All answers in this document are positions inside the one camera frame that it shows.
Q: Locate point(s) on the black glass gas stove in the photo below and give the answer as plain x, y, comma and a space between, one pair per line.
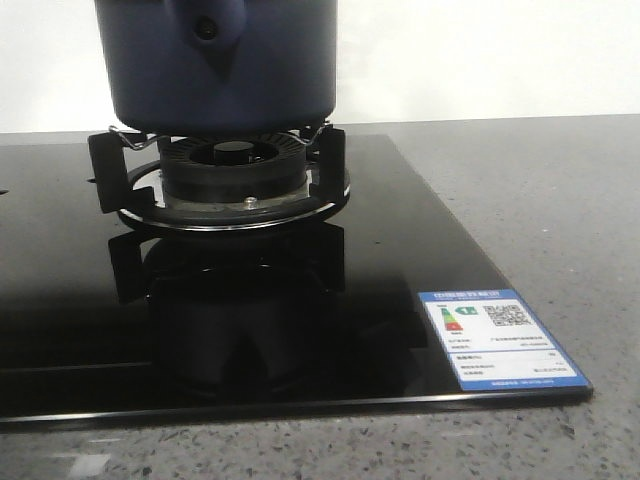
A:
104, 325

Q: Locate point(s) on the black gas burner head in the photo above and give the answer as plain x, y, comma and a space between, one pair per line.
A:
228, 170

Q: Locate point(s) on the blue energy label sticker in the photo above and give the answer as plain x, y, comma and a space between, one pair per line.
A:
494, 342

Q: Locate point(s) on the black pot support grate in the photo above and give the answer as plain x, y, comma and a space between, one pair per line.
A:
129, 182

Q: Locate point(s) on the dark blue cooking pot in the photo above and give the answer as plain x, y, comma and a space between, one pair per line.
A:
219, 67

